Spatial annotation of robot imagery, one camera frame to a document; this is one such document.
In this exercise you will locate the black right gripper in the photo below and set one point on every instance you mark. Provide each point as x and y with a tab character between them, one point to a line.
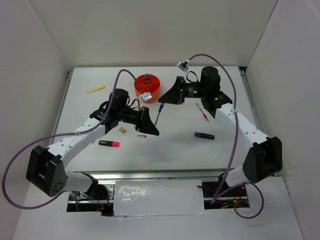
174	96

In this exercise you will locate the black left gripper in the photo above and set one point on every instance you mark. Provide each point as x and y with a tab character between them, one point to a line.
144	123

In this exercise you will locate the blue gel pen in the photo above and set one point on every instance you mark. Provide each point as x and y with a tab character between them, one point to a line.
159	112

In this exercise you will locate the small blue-capped glue bottle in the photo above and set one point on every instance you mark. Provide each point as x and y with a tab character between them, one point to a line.
147	78

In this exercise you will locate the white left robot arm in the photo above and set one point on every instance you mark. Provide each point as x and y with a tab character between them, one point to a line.
47	165

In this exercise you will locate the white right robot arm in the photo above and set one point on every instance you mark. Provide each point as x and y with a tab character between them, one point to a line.
220	107

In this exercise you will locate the small tan eraser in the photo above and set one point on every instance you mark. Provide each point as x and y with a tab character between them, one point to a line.
123	130

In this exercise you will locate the orange round organizer container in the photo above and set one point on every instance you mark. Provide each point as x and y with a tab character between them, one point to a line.
154	87

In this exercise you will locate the red pen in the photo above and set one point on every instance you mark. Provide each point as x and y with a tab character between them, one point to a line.
202	112

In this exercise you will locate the pink highlighter marker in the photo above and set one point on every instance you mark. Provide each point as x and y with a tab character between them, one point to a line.
107	143

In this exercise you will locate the purple highlighter marker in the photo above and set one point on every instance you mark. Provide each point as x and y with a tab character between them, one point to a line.
204	135

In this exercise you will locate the yellow glue stick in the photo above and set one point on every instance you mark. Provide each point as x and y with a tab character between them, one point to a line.
95	89

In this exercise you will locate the white foil-covered panel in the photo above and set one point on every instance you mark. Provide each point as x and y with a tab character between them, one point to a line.
158	198

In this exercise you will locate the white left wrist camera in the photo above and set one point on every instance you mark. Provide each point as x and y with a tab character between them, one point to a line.
144	97

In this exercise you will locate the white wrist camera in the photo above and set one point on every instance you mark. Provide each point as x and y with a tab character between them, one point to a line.
183	65
144	97

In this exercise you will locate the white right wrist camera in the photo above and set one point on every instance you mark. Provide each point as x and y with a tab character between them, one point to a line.
183	65

